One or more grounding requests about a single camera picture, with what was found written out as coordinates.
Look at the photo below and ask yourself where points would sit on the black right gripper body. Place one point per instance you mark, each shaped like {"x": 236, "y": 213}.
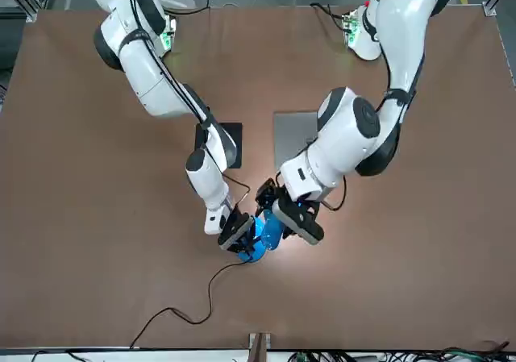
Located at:
{"x": 235, "y": 227}

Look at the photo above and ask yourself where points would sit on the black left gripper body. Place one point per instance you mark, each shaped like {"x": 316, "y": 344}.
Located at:
{"x": 298, "y": 221}

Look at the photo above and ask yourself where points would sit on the blue desk lamp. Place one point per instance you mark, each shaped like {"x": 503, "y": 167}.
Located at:
{"x": 270, "y": 233}

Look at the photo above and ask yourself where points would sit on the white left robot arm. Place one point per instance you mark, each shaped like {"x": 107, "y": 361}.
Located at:
{"x": 342, "y": 144}

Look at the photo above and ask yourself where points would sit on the black mouse mat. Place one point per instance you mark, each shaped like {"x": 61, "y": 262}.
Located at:
{"x": 235, "y": 144}

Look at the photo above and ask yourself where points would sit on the silver closed laptop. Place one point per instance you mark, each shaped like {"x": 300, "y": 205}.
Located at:
{"x": 290, "y": 136}

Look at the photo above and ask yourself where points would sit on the green circuit board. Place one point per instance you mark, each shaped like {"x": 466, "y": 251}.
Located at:
{"x": 167, "y": 39}
{"x": 300, "y": 357}
{"x": 351, "y": 25}

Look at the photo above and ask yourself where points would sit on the aluminium post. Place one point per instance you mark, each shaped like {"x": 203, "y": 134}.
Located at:
{"x": 261, "y": 348}

